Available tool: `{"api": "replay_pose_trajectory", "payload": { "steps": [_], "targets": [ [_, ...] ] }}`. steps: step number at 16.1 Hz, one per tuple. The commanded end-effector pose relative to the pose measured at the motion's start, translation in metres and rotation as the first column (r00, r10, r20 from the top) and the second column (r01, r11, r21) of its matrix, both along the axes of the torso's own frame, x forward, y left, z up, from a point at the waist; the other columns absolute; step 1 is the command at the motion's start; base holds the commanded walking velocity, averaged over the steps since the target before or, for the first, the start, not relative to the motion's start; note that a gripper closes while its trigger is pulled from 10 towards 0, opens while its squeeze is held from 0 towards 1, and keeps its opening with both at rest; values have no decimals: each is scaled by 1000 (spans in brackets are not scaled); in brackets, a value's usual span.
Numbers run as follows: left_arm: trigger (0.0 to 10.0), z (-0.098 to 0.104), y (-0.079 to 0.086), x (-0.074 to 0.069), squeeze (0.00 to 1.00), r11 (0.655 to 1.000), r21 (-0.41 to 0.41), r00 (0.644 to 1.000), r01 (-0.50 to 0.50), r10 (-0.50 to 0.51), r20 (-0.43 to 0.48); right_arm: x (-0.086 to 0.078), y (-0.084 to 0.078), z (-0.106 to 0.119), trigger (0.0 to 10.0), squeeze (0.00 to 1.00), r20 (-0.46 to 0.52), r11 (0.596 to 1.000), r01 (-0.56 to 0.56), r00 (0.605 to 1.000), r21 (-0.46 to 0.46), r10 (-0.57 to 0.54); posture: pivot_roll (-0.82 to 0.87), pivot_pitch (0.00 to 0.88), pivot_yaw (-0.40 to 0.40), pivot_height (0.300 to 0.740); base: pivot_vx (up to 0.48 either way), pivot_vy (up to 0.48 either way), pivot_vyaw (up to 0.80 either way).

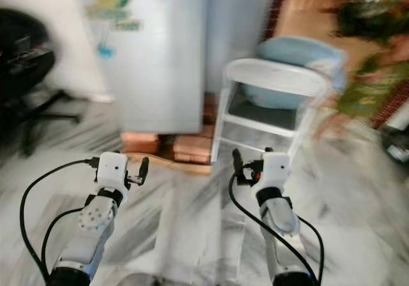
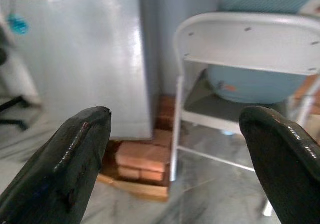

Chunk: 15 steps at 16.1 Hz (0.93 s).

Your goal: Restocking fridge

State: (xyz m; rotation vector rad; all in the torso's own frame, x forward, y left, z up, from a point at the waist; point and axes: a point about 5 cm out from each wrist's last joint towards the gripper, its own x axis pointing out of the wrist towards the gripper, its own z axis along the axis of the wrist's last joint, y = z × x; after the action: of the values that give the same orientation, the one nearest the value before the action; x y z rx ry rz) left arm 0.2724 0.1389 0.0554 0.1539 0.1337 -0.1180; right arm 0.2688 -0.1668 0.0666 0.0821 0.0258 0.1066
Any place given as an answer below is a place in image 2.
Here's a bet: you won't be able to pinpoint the white fridge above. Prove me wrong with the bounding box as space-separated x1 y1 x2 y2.
0 0 163 141

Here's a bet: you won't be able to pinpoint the red brick stack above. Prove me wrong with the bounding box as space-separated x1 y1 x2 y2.
115 140 172 186

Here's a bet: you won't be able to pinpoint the light blue plastic basin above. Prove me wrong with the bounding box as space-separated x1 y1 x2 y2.
206 65 307 104

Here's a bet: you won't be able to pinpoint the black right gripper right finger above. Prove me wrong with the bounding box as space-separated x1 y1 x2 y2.
239 105 320 224

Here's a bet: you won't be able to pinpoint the blue fridge magnet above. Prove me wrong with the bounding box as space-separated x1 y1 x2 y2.
7 12 30 36

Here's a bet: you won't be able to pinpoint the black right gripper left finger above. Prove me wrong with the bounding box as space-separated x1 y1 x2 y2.
0 105 113 224

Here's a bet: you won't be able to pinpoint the white folding chair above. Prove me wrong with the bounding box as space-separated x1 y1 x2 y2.
169 11 320 217

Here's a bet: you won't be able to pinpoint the light wooden board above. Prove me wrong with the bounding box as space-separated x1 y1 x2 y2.
96 170 170 202

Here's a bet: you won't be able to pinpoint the black office chair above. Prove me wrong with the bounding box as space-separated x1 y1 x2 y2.
0 23 31 132

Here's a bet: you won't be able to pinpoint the white fridge door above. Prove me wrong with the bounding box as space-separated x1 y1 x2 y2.
0 0 154 141

